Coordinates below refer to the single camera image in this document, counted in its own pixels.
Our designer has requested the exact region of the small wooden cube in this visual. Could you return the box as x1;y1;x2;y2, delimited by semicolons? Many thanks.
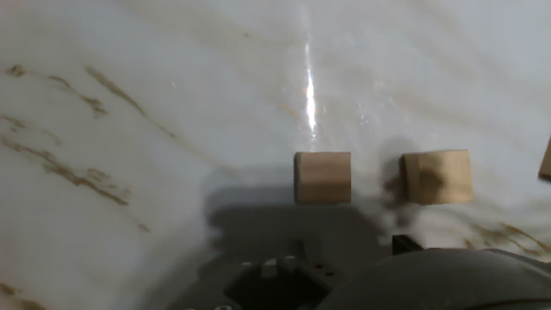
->
294;151;353;205
399;149;474;206
537;137;551;181

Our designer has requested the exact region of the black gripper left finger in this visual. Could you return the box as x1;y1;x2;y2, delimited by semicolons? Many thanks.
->
167;257;345;310

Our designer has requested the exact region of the marble pattern sheet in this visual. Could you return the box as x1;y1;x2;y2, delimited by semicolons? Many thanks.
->
0;0;551;310

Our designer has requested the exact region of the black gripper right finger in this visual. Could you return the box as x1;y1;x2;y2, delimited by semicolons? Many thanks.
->
392;234;425;256

